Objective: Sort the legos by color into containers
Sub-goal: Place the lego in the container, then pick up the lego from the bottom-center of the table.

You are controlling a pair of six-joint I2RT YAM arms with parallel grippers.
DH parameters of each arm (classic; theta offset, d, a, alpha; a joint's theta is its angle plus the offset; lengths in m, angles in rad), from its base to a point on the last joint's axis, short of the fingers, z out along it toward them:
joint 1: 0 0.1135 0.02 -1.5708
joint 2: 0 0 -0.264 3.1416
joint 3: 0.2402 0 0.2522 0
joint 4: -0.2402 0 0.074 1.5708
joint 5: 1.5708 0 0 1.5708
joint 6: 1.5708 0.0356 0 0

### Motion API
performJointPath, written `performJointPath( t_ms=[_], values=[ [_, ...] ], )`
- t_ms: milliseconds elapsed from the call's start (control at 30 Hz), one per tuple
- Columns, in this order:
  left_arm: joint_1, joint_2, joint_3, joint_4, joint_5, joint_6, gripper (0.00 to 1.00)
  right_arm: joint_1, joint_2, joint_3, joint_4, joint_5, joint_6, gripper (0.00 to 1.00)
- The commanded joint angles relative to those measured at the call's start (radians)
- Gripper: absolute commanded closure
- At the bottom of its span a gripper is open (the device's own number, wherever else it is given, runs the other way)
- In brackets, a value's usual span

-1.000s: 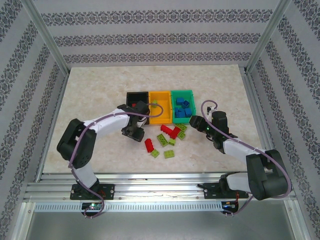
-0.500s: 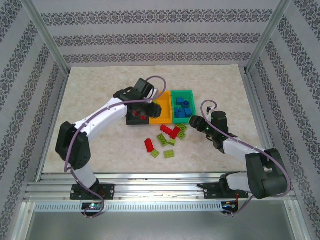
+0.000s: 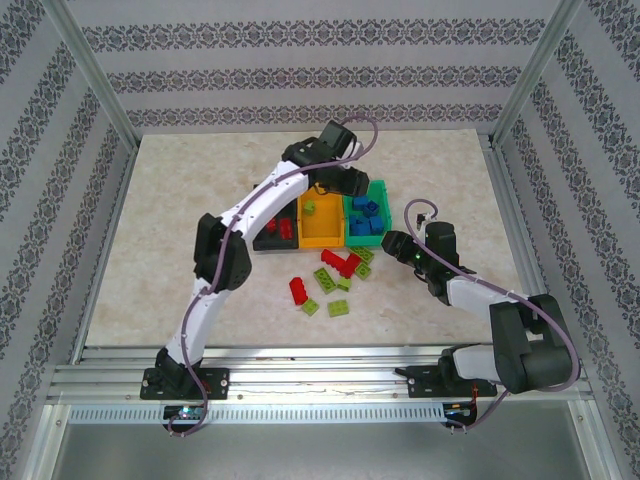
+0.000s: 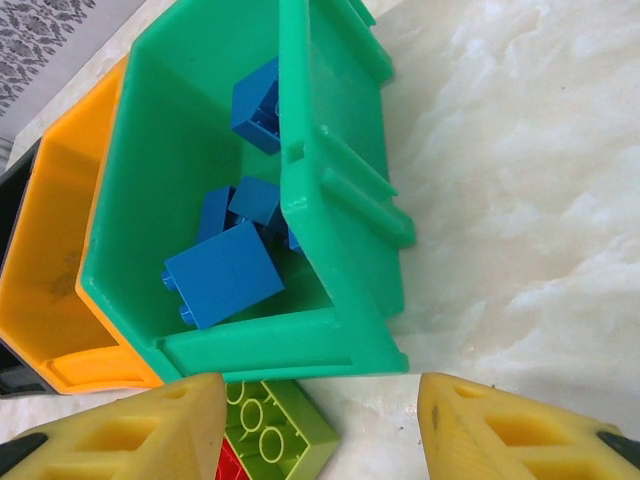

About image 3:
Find long red lego brick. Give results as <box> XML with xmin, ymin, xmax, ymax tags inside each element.
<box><xmin>319</xmin><ymin>248</ymin><xmax>346</xmax><ymax>271</ymax></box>

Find slotted grey cable duct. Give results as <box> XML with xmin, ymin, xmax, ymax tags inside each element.
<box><xmin>67</xmin><ymin>403</ymin><xmax>446</xmax><ymax>425</ymax></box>

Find controller board with green light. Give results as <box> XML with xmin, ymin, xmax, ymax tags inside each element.
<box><xmin>163</xmin><ymin>404</ymin><xmax>207</xmax><ymax>422</ymax></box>

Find aluminium cross rail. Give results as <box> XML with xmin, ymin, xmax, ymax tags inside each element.
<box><xmin>47</xmin><ymin>344</ymin><xmax>591</xmax><ymax>404</ymax></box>

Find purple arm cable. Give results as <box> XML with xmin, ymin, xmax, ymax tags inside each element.
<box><xmin>167</xmin><ymin>114</ymin><xmax>380</xmax><ymax>439</ymax></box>
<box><xmin>403</xmin><ymin>198</ymin><xmax>583</xmax><ymax>437</ymax></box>

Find metal bottom shelf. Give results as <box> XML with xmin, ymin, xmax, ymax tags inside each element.
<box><xmin>39</xmin><ymin>403</ymin><xmax>614</xmax><ymax>480</ymax></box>

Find aluminium frame post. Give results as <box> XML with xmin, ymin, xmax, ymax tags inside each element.
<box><xmin>487</xmin><ymin>0</ymin><xmax>589</xmax><ymax>150</ymax></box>
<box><xmin>42</xmin><ymin>0</ymin><xmax>140</xmax><ymax>149</ymax></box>

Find green plastic bin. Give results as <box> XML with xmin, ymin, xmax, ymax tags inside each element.
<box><xmin>342</xmin><ymin>178</ymin><xmax>392</xmax><ymax>250</ymax></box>

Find aluminium side rail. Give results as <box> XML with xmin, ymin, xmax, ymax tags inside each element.
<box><xmin>482</xmin><ymin>134</ymin><xmax>569</xmax><ymax>359</ymax></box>
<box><xmin>69</xmin><ymin>144</ymin><xmax>141</xmax><ymax>364</ymax></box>

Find long green lego brick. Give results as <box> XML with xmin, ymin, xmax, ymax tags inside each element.
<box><xmin>312</xmin><ymin>267</ymin><xmax>339</xmax><ymax>293</ymax></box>

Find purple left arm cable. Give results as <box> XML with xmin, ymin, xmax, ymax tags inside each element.
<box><xmin>167</xmin><ymin>114</ymin><xmax>380</xmax><ymax>439</ymax></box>

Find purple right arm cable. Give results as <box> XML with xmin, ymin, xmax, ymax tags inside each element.
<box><xmin>403</xmin><ymin>198</ymin><xmax>583</xmax><ymax>437</ymax></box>

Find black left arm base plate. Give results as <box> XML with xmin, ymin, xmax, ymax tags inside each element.
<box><xmin>139</xmin><ymin>367</ymin><xmax>230</xmax><ymax>401</ymax></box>

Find black plastic bin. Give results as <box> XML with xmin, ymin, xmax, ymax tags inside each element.
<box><xmin>252</xmin><ymin>199</ymin><xmax>301</xmax><ymax>252</ymax></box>

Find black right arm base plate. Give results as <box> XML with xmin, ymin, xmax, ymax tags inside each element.
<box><xmin>407</xmin><ymin>364</ymin><xmax>496</xmax><ymax>400</ymax></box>

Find yellow plastic bin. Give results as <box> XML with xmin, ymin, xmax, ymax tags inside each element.
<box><xmin>296</xmin><ymin>185</ymin><xmax>347</xmax><ymax>250</ymax></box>

